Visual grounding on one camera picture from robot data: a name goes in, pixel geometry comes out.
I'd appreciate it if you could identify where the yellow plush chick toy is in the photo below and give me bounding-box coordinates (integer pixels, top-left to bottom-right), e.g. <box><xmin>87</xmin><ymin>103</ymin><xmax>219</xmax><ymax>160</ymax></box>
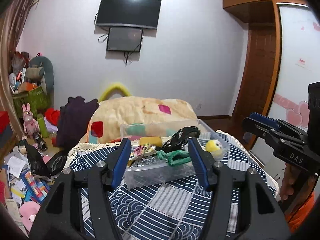
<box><xmin>205</xmin><ymin>139</ymin><xmax>224</xmax><ymax>158</ymax></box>

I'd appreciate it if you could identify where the black cloth with chain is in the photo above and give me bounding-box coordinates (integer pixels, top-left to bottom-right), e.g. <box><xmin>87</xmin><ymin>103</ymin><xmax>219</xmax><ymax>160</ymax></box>
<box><xmin>162</xmin><ymin>126</ymin><xmax>200</xmax><ymax>153</ymax></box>

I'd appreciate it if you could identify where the floral patterned cloth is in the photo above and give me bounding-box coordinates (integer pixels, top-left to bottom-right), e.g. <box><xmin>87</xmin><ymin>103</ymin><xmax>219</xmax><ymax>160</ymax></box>
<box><xmin>127</xmin><ymin>143</ymin><xmax>157</xmax><ymax>167</ymax></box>

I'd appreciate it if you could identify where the green knitted glove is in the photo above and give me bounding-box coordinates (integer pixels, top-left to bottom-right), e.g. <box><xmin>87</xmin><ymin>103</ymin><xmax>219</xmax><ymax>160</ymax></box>
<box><xmin>157</xmin><ymin>150</ymin><xmax>191</xmax><ymax>167</ymax></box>

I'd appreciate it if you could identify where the yellow green sponge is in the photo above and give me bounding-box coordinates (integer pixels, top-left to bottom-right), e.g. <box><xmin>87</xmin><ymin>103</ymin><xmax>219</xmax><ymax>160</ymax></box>
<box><xmin>139</xmin><ymin>136</ymin><xmax>163</xmax><ymax>147</ymax></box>

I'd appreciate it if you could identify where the person's hand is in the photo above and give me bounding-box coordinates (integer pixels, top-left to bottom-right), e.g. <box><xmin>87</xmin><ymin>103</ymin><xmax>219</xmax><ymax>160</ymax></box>
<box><xmin>279</xmin><ymin>164</ymin><xmax>299</xmax><ymax>200</ymax></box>

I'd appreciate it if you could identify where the pink plush toy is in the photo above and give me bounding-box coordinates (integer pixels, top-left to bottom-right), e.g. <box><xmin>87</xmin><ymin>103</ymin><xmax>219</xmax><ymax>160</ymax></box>
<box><xmin>19</xmin><ymin>201</ymin><xmax>41</xmax><ymax>232</ymax></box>

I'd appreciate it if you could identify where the brown wooden door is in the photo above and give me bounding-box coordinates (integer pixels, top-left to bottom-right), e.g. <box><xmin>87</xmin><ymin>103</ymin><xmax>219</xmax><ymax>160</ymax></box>
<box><xmin>232</xmin><ymin>25</ymin><xmax>276</xmax><ymax>124</ymax></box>

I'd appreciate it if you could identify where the white sliding door with hearts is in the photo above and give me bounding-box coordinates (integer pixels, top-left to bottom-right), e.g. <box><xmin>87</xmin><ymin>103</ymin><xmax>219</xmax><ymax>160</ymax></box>
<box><xmin>249</xmin><ymin>3</ymin><xmax>320</xmax><ymax>173</ymax></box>

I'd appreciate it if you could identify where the black flashlight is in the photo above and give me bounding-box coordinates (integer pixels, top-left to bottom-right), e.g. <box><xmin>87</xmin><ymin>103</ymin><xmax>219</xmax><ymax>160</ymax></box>
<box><xmin>33</xmin><ymin>132</ymin><xmax>48</xmax><ymax>152</ymax></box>

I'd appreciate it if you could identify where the green thermos bottle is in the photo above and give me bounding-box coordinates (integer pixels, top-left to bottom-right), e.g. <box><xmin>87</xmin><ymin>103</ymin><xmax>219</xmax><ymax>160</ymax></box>
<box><xmin>37</xmin><ymin>113</ymin><xmax>49</xmax><ymax>138</ymax></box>

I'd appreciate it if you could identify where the blue patterned tablecloth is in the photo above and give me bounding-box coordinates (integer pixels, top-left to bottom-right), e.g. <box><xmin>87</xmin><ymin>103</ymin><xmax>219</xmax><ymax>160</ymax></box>
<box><xmin>65</xmin><ymin>130</ymin><xmax>279</xmax><ymax>239</ymax></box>

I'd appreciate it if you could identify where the pink rabbit doll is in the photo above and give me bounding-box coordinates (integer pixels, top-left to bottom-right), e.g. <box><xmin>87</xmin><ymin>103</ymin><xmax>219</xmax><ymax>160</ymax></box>
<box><xmin>22</xmin><ymin>103</ymin><xmax>40</xmax><ymax>137</ymax></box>

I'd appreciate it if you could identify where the red plush item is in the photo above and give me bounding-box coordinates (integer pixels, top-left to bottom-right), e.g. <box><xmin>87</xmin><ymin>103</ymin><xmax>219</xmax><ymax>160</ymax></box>
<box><xmin>44</xmin><ymin>108</ymin><xmax>60</xmax><ymax>126</ymax></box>

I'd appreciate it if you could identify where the dark purple garment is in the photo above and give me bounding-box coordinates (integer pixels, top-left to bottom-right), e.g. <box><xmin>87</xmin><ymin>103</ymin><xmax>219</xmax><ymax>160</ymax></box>
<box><xmin>56</xmin><ymin>96</ymin><xmax>99</xmax><ymax>150</ymax></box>

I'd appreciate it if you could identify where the beige patchwork blanket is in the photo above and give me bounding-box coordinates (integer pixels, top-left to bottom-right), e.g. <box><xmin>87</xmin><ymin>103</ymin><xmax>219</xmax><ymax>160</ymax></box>
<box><xmin>86</xmin><ymin>96</ymin><xmax>197</xmax><ymax>144</ymax></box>

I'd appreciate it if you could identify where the red box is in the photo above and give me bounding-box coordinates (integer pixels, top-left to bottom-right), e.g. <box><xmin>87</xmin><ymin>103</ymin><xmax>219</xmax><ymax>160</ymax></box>
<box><xmin>0</xmin><ymin>111</ymin><xmax>10</xmax><ymax>133</ymax></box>

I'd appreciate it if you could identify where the clear plastic storage bin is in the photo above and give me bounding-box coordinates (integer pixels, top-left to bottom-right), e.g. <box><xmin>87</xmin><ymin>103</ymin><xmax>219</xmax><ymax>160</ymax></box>
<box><xmin>120</xmin><ymin>119</ymin><xmax>229</xmax><ymax>190</ymax></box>

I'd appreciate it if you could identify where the green storage box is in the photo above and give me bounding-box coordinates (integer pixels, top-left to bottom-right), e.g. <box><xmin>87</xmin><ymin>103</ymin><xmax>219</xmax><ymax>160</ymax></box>
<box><xmin>12</xmin><ymin>87</ymin><xmax>51</xmax><ymax>118</ymax></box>

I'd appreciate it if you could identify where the brown wooden wardrobe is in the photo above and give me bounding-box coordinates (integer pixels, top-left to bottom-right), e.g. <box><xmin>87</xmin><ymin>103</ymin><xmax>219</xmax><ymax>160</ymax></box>
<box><xmin>222</xmin><ymin>0</ymin><xmax>311</xmax><ymax>25</ymax></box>

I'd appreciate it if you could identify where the yellow plush arch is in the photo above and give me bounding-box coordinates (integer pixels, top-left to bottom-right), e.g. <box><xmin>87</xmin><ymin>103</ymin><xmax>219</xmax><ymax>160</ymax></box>
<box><xmin>98</xmin><ymin>82</ymin><xmax>132</xmax><ymax>102</ymax></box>

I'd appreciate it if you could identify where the grey-green neck pillow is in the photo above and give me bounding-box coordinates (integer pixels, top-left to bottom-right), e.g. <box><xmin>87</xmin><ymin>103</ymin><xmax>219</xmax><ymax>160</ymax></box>
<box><xmin>29</xmin><ymin>56</ymin><xmax>54</xmax><ymax>94</ymax></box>

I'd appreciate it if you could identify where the striped brown curtain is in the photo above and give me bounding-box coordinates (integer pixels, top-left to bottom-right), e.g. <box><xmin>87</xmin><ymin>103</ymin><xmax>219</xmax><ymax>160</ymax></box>
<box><xmin>1</xmin><ymin>0</ymin><xmax>35</xmax><ymax>138</ymax></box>

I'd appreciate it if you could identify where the small black wall monitor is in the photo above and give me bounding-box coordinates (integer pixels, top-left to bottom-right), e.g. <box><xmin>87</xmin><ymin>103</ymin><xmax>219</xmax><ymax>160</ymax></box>
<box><xmin>106</xmin><ymin>27</ymin><xmax>143</xmax><ymax>53</ymax></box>

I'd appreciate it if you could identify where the wall-mounted black television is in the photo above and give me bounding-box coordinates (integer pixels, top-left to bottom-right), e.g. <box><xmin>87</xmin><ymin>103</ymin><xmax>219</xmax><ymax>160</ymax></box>
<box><xmin>95</xmin><ymin>0</ymin><xmax>162</xmax><ymax>29</ymax></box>

